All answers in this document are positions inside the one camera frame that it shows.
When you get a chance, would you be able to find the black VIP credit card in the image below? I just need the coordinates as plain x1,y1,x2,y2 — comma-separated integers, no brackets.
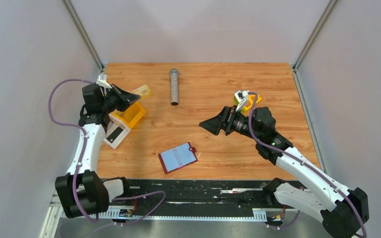
107,127,123,143

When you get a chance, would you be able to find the red leather card holder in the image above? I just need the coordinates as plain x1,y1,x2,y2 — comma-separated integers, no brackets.
158,142,198,174

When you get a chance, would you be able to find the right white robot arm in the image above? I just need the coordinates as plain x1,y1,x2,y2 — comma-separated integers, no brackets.
199,106,370,238

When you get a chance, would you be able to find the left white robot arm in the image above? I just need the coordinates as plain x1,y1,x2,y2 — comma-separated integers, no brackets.
55,83,140,222

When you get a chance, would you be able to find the yellow plastic bin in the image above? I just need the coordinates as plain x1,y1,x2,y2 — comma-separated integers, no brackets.
109,102,146,129

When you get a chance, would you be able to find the white plastic bin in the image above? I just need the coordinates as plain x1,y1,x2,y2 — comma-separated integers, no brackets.
103,122,131,149

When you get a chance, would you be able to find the grey metal tube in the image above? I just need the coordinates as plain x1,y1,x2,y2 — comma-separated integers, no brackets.
169,68,179,106

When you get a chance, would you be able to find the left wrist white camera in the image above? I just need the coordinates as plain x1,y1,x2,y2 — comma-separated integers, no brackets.
96,73,112,90

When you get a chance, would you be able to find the wrist white camera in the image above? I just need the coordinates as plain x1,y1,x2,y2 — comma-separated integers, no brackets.
234,90,249,113
96,73,112,90

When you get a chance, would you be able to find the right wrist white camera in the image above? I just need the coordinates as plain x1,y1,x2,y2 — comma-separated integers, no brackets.
234,90,249,113

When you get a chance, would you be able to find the yellow green triangular bracket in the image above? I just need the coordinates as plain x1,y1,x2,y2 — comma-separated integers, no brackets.
245,91,262,112

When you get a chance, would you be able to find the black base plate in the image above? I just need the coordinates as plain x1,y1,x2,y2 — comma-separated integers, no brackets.
110,179,292,215

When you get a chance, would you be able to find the slotted white cable duct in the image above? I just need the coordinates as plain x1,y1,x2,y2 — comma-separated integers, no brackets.
99,204,267,222

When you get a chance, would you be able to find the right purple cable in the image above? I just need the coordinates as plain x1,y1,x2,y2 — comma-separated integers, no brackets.
248,92,368,238

